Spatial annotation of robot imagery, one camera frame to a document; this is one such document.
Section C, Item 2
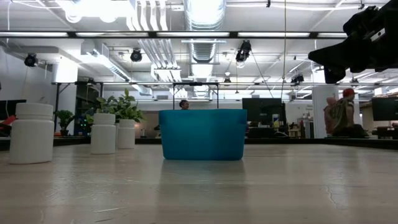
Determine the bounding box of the person with red cap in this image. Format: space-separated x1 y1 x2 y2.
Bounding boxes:
330 88 369 138

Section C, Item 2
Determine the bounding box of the dark shelving rack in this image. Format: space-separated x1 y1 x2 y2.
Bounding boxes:
75 81 103 136

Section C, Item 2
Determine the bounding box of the black overhead light bar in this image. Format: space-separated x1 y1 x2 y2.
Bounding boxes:
0 30 349 39

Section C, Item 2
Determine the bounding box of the silver ventilation duct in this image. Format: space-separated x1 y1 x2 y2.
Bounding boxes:
183 0 227 63

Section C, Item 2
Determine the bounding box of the black computer monitor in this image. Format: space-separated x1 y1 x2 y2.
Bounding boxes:
242 98 286 127
371 96 398 121
0 99 27 121

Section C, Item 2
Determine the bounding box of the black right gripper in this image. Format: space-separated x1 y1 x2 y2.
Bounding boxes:
307 0 398 84

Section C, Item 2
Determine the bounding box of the large green potted plant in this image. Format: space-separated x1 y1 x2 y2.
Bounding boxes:
86 88 146 149

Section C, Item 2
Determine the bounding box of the black table border rail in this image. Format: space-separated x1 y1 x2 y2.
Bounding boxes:
0 136 398 151

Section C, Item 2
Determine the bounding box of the blue plastic basket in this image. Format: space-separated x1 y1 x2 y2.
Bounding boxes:
158 108 248 161

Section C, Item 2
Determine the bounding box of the white pillar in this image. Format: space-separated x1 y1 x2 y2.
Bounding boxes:
312 84 340 139

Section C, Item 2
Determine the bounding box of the red object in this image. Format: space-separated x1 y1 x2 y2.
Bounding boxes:
0 114 16 129

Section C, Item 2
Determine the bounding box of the small green potted plant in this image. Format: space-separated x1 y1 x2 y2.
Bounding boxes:
55 109 75 137

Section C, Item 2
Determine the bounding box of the white plastic pill bottle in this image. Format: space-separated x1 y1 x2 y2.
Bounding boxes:
9 103 55 165
90 113 117 155
117 119 136 149

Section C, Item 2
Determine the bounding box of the thin hanging cable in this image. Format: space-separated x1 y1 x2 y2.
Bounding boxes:
281 0 287 100

